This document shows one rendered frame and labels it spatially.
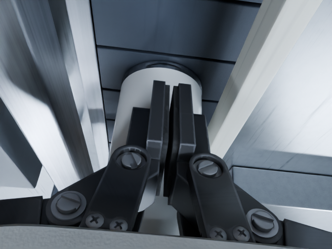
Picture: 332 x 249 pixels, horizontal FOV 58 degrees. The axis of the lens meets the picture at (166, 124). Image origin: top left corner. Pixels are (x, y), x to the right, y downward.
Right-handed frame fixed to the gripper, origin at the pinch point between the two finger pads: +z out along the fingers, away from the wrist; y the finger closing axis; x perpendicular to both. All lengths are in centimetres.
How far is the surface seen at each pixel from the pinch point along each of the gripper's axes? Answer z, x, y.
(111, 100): 8.2, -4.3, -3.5
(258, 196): 15.7, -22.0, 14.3
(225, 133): 3.9, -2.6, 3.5
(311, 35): 11.7, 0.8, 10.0
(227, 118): 3.4, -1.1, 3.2
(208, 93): 7.5, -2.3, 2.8
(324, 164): 18.4, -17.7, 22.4
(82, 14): 6.1, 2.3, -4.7
